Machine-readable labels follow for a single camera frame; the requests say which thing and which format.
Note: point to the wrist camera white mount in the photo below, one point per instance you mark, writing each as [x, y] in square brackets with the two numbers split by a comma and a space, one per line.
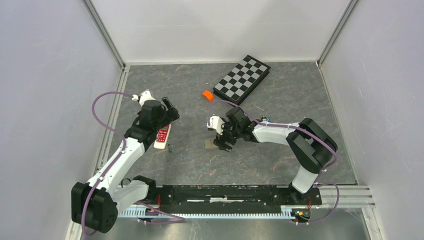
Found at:
[216, 123]
[143, 97]

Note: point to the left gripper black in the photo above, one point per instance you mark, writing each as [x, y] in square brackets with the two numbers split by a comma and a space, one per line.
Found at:
[170, 115]

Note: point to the folded black chessboard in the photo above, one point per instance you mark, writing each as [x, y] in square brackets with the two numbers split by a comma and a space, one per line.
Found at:
[240, 82]

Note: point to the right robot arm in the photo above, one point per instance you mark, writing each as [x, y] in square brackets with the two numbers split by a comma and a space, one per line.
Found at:
[311, 145]

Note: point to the white beige remote control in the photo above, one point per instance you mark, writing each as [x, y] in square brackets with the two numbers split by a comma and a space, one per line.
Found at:
[209, 143]

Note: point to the blue black owl toy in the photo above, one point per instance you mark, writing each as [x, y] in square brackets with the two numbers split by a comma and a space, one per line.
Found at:
[265, 119]

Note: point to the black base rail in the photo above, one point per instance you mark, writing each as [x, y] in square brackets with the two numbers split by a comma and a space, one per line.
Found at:
[229, 199]

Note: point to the orange tape roll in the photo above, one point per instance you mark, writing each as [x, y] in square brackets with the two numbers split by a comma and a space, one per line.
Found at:
[208, 95]

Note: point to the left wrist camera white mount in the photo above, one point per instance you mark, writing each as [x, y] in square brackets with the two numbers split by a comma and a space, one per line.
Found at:
[143, 97]

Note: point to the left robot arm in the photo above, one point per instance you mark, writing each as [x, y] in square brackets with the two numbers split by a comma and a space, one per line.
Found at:
[97, 203]

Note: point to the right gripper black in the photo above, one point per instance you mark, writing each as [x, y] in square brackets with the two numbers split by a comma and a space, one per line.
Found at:
[220, 140]

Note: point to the red white remote control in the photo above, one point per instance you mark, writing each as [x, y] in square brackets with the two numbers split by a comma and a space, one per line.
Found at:
[162, 137]

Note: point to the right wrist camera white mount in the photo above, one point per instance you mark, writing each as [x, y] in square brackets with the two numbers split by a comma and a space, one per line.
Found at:
[216, 123]

